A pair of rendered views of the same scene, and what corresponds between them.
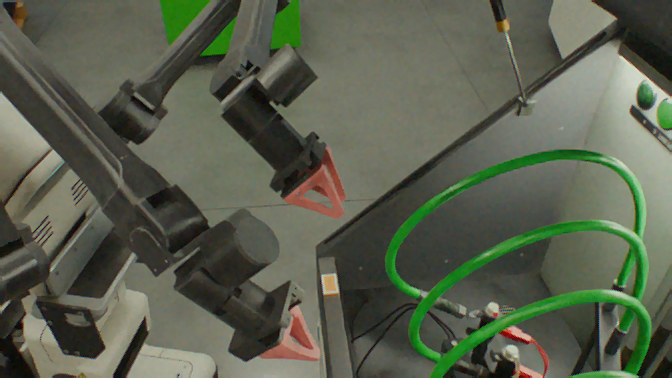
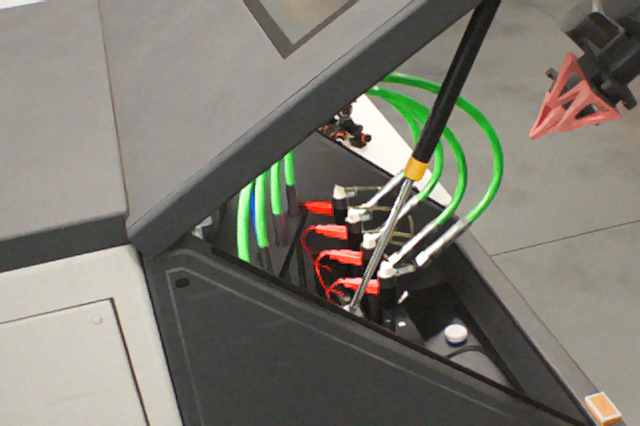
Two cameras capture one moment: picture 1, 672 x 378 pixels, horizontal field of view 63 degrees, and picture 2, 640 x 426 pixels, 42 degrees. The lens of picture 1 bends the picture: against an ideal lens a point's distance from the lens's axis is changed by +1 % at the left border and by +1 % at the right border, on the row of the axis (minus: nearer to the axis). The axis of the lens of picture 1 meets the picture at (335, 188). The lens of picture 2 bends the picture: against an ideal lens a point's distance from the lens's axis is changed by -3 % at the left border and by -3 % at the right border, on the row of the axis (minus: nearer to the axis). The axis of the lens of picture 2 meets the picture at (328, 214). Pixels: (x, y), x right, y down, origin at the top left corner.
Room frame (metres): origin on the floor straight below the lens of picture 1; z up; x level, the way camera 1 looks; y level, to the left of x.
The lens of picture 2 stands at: (1.54, -0.43, 1.84)
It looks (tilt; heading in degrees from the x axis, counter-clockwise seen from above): 31 degrees down; 174
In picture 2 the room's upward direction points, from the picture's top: 6 degrees counter-clockwise
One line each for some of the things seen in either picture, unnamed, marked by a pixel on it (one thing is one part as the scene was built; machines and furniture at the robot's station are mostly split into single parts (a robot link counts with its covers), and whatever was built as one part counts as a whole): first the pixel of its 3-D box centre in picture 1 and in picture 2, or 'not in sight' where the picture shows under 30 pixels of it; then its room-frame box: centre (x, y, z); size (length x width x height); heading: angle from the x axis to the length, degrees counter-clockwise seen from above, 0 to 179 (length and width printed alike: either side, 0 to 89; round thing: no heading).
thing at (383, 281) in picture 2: (475, 350); (397, 327); (0.55, -0.24, 1.01); 0.05 x 0.03 x 0.21; 97
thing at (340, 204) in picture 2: not in sight; (350, 245); (0.31, -0.27, 1.01); 0.05 x 0.03 x 0.21; 97
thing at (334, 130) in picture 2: not in sight; (343, 121); (-0.20, -0.19, 1.01); 0.23 x 0.11 x 0.06; 7
